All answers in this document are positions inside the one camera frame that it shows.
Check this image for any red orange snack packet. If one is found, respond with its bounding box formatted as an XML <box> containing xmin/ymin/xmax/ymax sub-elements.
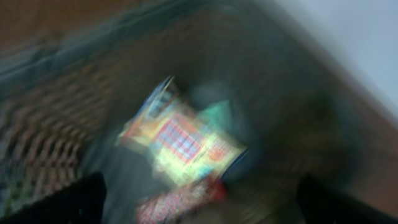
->
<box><xmin>135</xmin><ymin>176</ymin><xmax>226</xmax><ymax>224</ymax></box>

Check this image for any gray plastic shopping basket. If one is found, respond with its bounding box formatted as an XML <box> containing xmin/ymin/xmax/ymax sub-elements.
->
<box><xmin>1</xmin><ymin>1</ymin><xmax>358</xmax><ymax>223</ymax></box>

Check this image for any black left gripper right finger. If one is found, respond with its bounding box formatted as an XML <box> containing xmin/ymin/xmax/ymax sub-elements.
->
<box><xmin>296</xmin><ymin>175</ymin><xmax>397</xmax><ymax>224</ymax></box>

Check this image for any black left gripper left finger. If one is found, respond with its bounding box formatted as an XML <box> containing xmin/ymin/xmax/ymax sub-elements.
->
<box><xmin>1</xmin><ymin>172</ymin><xmax>107</xmax><ymax>224</ymax></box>

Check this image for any mint green tissue pack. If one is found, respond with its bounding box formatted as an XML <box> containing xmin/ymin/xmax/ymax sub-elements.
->
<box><xmin>196</xmin><ymin>100</ymin><xmax>234</xmax><ymax>131</ymax></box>

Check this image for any yellow snack bag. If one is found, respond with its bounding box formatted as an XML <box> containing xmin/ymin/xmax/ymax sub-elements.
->
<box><xmin>117</xmin><ymin>76</ymin><xmax>247</xmax><ymax>187</ymax></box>

